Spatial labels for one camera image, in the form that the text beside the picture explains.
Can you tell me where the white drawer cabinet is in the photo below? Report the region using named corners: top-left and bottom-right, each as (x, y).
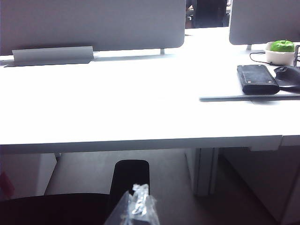
top-left (0, 152), bottom-right (61, 200)

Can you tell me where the black flat device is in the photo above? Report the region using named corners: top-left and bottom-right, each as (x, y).
top-left (236, 64), bottom-right (280, 95)

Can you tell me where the dark metal stand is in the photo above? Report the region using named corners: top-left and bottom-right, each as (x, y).
top-left (293, 44), bottom-right (300, 68)

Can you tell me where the black mesh office chair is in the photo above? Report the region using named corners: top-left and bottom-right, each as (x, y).
top-left (0, 159), bottom-right (150, 225)

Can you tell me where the plastic-wrapped right gripper right finger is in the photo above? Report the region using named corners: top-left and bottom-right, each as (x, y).
top-left (128, 184), bottom-right (160, 225)

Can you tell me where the dark background chair back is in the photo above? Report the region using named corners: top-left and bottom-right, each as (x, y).
top-left (186, 0), bottom-right (232, 29)

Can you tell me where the green apple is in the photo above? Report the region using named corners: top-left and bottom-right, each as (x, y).
top-left (270, 39), bottom-right (295, 53)

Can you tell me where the white round bowl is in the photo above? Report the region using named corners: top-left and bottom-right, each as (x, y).
top-left (264, 41), bottom-right (296, 66)

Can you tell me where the black computer mouse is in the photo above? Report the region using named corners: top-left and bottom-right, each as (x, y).
top-left (273, 65), bottom-right (300, 94)

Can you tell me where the thin black cable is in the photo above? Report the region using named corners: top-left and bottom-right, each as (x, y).
top-left (249, 51), bottom-right (274, 66)

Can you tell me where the plastic-wrapped right gripper left finger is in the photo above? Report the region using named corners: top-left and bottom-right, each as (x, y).
top-left (104, 191), bottom-right (133, 225)

